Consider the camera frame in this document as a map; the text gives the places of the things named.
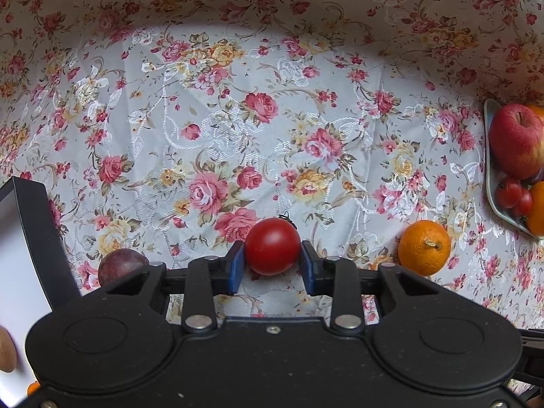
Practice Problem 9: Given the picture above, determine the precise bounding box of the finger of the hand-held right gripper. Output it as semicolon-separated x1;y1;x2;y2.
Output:
515;329;544;392

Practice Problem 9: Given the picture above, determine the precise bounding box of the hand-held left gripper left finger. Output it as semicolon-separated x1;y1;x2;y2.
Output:
100;241;246;333

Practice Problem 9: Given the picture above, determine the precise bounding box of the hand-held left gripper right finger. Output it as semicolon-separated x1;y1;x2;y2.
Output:
299;240;447;330

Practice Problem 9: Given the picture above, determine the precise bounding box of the large red tomato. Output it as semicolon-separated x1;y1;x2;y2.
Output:
244;211;301;276

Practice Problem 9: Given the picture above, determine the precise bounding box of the dark box with white inside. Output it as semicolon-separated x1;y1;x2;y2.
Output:
0;176;81;406

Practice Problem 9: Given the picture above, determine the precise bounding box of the brown kiwi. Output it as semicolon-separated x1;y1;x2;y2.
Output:
0;326;18;374

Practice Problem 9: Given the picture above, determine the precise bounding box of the dark purple plum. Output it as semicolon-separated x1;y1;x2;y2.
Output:
98;249;150;287

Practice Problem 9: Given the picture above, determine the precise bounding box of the white floral tablecloth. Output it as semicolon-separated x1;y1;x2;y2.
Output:
0;21;544;392

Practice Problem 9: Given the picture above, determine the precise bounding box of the small red cherry tomato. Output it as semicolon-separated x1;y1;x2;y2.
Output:
494;177;524;209
512;187;533;217

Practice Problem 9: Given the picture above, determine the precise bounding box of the pale green plate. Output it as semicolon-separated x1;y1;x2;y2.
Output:
483;99;544;239

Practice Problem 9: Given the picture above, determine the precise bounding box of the red apple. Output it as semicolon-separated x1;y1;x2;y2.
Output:
489;103;544;180

